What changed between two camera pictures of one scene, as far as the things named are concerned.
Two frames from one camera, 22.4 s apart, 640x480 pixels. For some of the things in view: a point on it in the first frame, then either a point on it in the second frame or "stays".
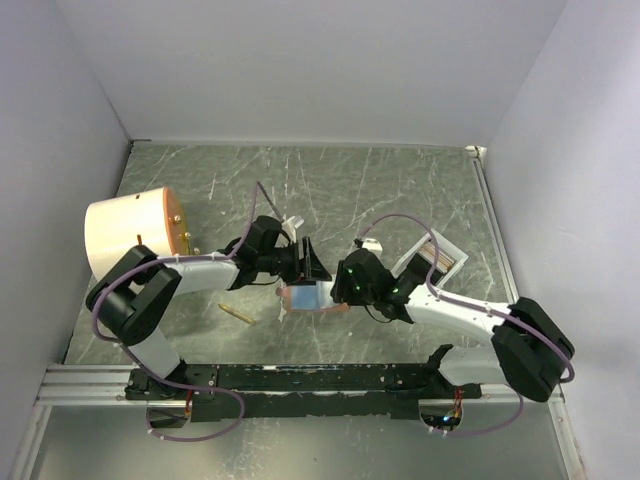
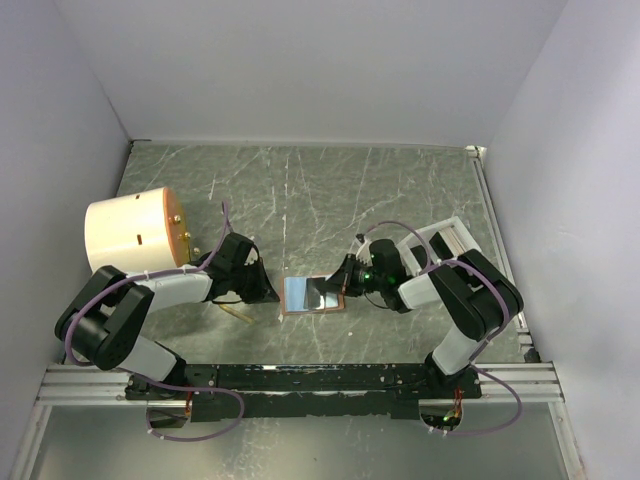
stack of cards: (444, 262) -> (454, 241)
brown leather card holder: (311, 298) stays
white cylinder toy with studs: (113, 227) stays
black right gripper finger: (314, 267) -> (261, 289)
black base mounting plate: (250, 391) stays
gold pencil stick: (238, 314) stays
